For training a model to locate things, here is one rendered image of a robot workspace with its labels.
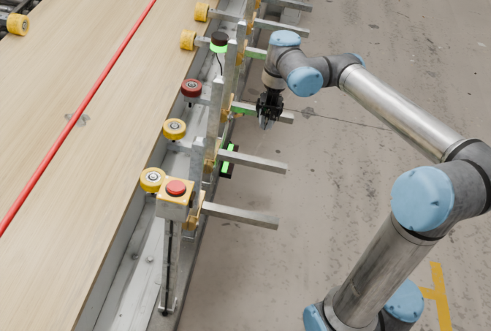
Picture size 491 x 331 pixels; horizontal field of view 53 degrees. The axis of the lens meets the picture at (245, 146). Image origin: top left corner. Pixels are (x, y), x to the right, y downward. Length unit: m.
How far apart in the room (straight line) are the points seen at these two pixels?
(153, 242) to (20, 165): 0.50
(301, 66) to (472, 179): 0.58
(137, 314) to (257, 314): 0.86
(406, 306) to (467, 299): 1.30
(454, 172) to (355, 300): 0.45
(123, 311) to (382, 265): 0.83
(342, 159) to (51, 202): 2.02
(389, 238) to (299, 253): 1.52
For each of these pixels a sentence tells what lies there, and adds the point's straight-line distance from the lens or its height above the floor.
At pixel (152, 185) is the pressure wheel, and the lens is 1.54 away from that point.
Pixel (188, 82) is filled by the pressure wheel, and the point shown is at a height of 0.90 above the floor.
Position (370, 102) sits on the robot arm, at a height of 1.32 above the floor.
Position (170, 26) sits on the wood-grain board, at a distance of 2.28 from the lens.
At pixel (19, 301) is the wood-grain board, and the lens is 1.36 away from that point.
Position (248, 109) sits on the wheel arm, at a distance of 1.92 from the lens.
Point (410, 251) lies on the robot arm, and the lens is 1.08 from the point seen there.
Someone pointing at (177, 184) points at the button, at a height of 1.23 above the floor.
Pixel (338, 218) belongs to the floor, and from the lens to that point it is 2.79.
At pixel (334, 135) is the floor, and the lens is 3.28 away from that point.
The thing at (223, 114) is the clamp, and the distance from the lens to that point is 1.87.
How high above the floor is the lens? 2.06
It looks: 43 degrees down
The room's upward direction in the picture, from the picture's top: 11 degrees clockwise
